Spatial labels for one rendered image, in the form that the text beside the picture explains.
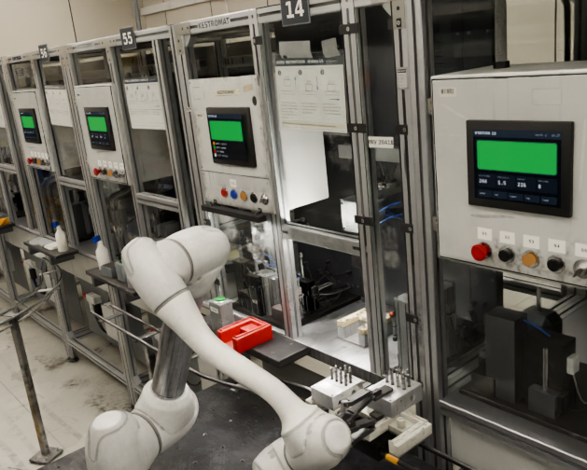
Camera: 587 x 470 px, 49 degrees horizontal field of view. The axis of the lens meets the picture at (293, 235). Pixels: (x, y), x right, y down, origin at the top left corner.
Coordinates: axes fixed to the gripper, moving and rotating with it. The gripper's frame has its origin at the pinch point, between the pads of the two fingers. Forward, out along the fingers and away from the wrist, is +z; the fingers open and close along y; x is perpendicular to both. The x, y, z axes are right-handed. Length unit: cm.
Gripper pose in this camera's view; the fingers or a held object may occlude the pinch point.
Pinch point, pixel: (382, 401)
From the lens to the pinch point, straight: 179.4
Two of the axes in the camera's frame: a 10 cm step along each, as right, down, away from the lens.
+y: -1.2, -9.5, -2.9
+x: -6.4, -1.5, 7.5
